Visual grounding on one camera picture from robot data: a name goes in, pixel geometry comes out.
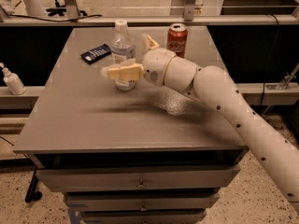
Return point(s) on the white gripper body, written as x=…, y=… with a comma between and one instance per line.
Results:
x=156, y=65

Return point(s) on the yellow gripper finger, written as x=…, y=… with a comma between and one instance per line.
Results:
x=127, y=70
x=149, y=43

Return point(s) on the blue label plastic water bottle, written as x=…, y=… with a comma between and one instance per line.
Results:
x=122, y=44

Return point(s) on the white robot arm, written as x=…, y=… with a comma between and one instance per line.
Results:
x=214, y=87

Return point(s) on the white pump dispenser bottle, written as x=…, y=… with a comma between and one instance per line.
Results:
x=12, y=81

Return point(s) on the red cola can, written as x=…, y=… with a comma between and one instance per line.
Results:
x=177, y=38

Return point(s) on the dark blue snack bar wrapper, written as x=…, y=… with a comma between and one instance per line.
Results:
x=96, y=54

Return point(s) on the top grey drawer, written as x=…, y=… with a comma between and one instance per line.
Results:
x=138, y=178

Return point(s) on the grey drawer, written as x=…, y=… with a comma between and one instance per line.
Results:
x=148, y=217
x=142, y=202
x=138, y=178

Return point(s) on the middle grey drawer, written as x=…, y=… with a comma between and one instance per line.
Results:
x=142, y=202

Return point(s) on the bottom grey drawer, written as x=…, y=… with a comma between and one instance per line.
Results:
x=148, y=217

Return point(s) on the black caster wheel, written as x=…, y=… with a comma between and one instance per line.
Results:
x=32, y=194

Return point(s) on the grey metal upright bracket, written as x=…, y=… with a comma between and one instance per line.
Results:
x=189, y=6

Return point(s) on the grey metal post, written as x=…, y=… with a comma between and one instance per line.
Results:
x=72, y=9

